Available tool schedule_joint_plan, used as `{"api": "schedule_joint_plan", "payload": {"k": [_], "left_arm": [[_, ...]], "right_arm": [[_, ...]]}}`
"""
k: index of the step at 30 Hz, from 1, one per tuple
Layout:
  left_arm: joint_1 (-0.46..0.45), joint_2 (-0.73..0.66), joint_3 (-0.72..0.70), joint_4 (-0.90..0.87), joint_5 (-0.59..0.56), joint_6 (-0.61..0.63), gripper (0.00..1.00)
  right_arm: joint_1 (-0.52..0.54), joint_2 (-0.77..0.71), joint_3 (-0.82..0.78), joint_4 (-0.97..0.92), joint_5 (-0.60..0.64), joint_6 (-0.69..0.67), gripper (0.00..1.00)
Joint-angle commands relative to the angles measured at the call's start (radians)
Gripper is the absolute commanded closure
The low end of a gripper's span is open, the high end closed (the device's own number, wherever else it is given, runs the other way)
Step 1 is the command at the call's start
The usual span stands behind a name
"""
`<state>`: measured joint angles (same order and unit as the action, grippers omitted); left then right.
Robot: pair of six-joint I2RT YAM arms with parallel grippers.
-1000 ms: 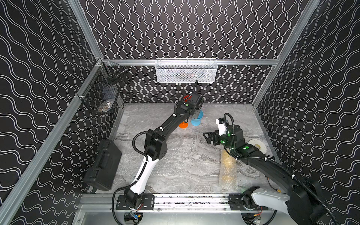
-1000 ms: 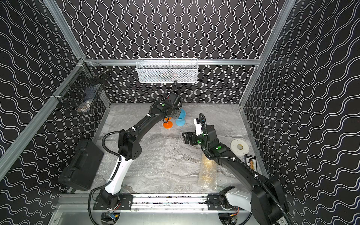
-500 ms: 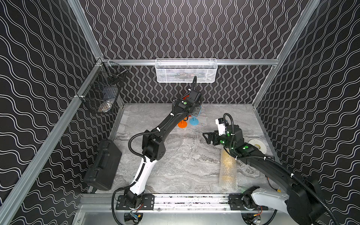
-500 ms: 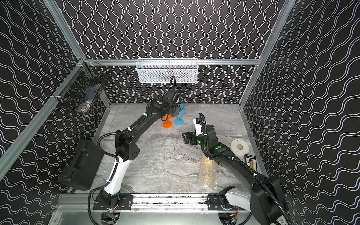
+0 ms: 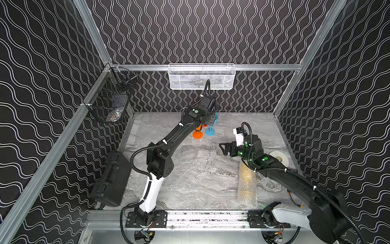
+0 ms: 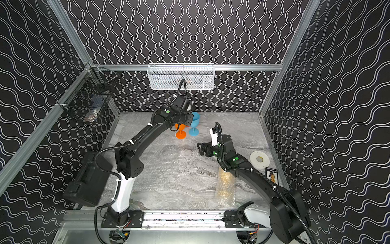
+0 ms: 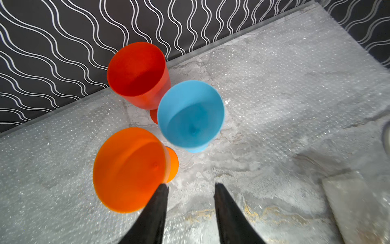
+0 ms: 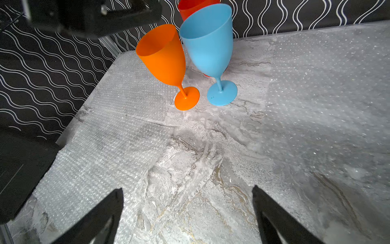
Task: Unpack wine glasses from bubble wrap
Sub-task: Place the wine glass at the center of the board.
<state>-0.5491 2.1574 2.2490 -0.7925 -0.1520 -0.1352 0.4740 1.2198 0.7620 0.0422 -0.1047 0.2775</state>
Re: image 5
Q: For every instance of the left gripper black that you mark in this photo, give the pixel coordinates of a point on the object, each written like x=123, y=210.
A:
x=208, y=119

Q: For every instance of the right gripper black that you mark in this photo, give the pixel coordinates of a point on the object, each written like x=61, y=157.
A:
x=232, y=145

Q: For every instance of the blue glass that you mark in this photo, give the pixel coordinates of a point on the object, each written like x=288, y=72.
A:
x=210, y=131

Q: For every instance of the orange glass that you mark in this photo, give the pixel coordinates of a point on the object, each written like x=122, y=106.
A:
x=198, y=134

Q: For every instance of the bubble wrap of orange glass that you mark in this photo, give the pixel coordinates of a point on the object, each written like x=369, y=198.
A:
x=199, y=171

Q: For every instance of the yellow glass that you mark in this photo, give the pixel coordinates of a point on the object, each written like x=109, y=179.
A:
x=247, y=187

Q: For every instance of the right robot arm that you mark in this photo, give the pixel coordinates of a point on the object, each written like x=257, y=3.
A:
x=328, y=216

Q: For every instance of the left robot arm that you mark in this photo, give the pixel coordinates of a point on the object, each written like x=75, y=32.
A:
x=159, y=156

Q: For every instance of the white tape roll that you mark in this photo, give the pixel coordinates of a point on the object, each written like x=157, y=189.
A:
x=281, y=157

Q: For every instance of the black plastic case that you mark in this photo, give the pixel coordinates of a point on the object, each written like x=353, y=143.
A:
x=111, y=188

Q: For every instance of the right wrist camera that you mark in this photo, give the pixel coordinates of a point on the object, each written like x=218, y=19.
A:
x=239, y=135

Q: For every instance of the white wire basket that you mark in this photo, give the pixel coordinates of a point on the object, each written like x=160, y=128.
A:
x=195, y=76

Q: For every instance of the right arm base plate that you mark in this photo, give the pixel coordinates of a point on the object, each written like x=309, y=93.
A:
x=264, y=219

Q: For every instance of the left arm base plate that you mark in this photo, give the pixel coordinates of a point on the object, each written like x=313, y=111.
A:
x=154, y=219

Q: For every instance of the black wire basket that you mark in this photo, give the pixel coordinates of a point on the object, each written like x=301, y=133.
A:
x=110, y=101

